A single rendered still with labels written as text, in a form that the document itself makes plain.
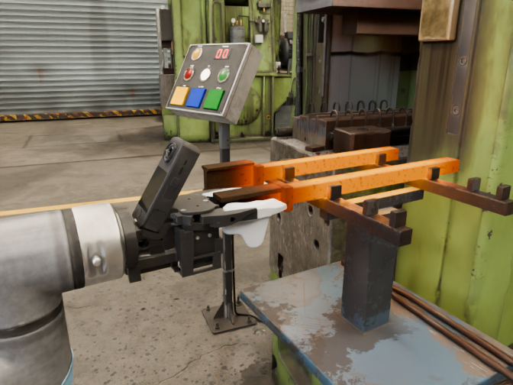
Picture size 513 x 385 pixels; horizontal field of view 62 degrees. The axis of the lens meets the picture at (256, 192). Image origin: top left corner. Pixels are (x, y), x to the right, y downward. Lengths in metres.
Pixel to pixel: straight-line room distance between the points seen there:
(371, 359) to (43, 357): 0.46
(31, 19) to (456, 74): 8.46
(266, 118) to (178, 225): 5.70
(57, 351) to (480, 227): 0.79
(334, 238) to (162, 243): 0.62
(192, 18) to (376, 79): 4.71
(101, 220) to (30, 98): 8.62
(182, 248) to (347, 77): 1.07
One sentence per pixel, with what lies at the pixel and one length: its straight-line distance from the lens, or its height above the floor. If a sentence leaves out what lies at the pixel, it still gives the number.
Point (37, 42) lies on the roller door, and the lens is 9.03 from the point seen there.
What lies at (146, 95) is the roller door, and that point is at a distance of 9.10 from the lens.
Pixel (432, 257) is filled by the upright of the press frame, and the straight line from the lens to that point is 1.10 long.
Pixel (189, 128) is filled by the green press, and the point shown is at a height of 0.20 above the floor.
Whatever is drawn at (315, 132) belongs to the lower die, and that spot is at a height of 0.95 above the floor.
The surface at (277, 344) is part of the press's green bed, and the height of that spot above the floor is 0.19.
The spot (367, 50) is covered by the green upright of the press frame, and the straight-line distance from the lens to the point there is 1.51.
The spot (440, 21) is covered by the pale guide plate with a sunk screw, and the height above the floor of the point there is 1.22.
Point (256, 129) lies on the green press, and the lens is 6.17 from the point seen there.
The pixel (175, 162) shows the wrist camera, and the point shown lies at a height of 1.04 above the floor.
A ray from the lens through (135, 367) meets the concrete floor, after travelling 1.85.
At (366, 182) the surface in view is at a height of 0.97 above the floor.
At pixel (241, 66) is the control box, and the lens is 1.54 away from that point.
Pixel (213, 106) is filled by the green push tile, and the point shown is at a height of 0.99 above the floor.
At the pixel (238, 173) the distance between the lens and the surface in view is 0.69.
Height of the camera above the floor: 1.15
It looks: 18 degrees down
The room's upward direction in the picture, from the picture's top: straight up
